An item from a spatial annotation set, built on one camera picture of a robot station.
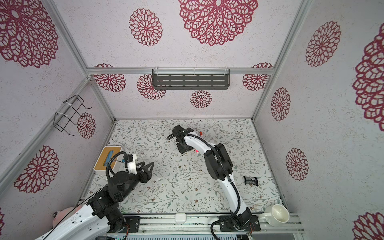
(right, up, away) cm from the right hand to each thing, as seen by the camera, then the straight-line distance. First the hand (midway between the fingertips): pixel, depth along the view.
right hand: (185, 146), depth 100 cm
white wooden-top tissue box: (-49, -3, -5) cm, 50 cm away
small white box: (-1, -34, -24) cm, 42 cm away
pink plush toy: (-60, -31, -28) cm, 73 cm away
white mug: (+47, -33, -24) cm, 62 cm away
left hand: (-17, -8, -25) cm, 31 cm away
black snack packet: (+40, -19, -13) cm, 46 cm away
